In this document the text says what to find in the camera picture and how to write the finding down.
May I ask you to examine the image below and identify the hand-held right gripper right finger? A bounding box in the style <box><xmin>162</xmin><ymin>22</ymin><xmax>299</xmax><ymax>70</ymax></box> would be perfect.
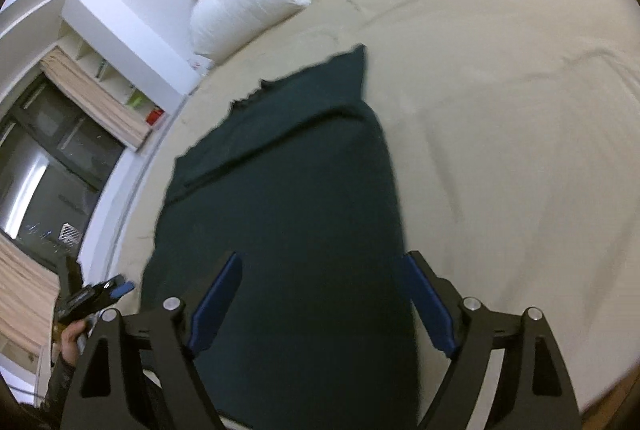
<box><xmin>402</xmin><ymin>250</ymin><xmax>583</xmax><ymax>430</ymax></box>

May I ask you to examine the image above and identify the white wall shelf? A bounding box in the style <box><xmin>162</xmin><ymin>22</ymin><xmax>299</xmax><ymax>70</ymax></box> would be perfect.
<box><xmin>60</xmin><ymin>30</ymin><xmax>168</xmax><ymax>128</ymax></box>

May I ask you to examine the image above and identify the dark green sweater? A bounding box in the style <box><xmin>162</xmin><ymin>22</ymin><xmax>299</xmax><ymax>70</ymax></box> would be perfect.
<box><xmin>140</xmin><ymin>44</ymin><xmax>421</xmax><ymax>430</ymax></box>

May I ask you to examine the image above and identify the person's left forearm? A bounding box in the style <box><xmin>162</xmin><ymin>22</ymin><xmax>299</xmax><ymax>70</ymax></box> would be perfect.
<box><xmin>20</xmin><ymin>355</ymin><xmax>78</xmax><ymax>423</ymax></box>

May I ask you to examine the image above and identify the white pillow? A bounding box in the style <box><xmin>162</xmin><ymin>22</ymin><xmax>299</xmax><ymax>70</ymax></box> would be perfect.
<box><xmin>190</xmin><ymin>0</ymin><xmax>313</xmax><ymax>61</ymax></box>

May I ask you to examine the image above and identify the dark window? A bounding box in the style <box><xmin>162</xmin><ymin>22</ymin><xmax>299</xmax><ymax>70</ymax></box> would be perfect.
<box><xmin>0</xmin><ymin>75</ymin><xmax>126</xmax><ymax>271</ymax></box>

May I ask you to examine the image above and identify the person's left hand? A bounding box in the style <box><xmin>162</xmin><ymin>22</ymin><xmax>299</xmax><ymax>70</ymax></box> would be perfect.
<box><xmin>59</xmin><ymin>321</ymin><xmax>95</xmax><ymax>367</ymax></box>

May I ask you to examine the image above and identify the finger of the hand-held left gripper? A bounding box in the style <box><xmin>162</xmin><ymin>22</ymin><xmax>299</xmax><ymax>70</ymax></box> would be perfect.
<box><xmin>100</xmin><ymin>276</ymin><xmax>135</xmax><ymax>301</ymax></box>

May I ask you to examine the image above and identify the beige roman blind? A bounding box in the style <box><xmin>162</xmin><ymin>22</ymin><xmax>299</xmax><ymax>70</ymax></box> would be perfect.
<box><xmin>0</xmin><ymin>233</ymin><xmax>62</xmax><ymax>363</ymax></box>
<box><xmin>39</xmin><ymin>49</ymin><xmax>152</xmax><ymax>151</ymax></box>

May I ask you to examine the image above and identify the bed with beige sheet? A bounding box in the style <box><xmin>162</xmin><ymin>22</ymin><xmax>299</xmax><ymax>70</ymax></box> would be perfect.
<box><xmin>105</xmin><ymin>0</ymin><xmax>640</xmax><ymax>426</ymax></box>

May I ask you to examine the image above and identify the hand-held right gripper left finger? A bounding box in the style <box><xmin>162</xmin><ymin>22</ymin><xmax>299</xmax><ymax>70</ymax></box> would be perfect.
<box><xmin>59</xmin><ymin>252</ymin><xmax>244</xmax><ymax>430</ymax></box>

